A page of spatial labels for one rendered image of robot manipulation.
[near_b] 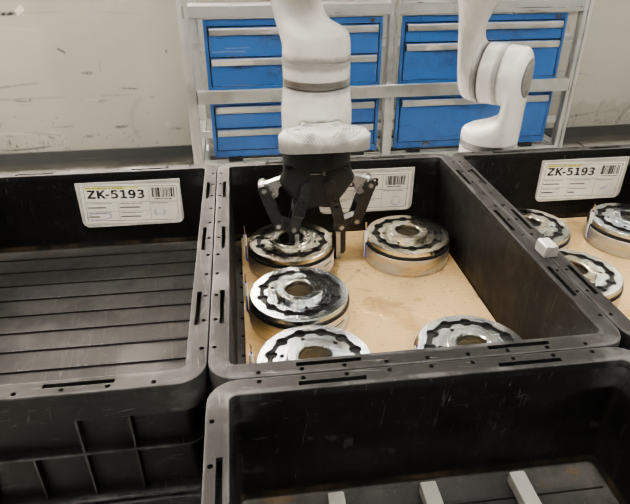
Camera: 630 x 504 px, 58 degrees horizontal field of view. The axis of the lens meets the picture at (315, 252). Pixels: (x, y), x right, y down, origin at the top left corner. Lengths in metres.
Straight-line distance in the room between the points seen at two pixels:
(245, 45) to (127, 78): 1.10
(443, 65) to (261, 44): 0.78
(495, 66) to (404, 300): 0.43
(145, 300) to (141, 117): 2.78
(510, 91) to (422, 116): 1.71
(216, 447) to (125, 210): 0.46
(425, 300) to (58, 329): 0.39
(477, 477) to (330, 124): 0.35
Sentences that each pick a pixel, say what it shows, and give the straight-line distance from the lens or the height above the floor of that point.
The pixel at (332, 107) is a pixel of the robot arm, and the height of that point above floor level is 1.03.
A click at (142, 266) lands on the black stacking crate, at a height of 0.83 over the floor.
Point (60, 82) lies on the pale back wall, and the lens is 3.43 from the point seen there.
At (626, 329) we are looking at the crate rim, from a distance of 0.48.
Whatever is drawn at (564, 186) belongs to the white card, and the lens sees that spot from 0.85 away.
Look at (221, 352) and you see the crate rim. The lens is 0.41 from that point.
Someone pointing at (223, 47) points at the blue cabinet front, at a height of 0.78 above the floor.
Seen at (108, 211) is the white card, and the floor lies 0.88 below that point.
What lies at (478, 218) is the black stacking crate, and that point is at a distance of 0.65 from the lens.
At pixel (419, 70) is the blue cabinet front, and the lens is 2.56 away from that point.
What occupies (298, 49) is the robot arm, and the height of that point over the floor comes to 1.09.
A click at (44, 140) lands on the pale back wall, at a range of 3.55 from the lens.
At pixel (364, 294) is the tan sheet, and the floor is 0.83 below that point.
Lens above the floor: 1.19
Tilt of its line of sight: 30 degrees down
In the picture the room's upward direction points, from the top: straight up
